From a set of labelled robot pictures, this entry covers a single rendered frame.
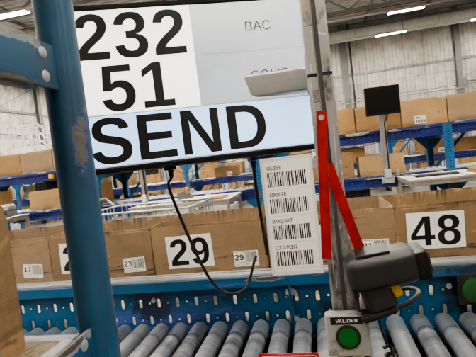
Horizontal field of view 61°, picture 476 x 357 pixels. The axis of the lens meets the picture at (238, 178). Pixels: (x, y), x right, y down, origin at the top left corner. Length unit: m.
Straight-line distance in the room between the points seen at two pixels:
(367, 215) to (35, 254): 1.15
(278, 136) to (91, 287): 0.53
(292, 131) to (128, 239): 0.84
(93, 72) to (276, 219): 0.41
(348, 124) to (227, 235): 4.62
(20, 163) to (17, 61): 7.22
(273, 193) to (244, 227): 0.65
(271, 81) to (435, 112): 5.28
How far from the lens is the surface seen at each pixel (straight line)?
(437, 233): 1.34
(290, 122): 0.78
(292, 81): 0.78
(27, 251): 1.67
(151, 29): 0.80
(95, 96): 0.77
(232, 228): 1.32
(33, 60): 0.30
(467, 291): 1.32
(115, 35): 0.80
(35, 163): 7.31
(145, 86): 0.77
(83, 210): 0.31
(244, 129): 0.76
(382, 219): 1.30
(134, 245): 1.44
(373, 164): 5.59
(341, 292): 0.71
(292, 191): 0.67
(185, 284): 1.35
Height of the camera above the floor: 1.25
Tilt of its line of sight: 3 degrees down
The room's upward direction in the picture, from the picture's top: 7 degrees counter-clockwise
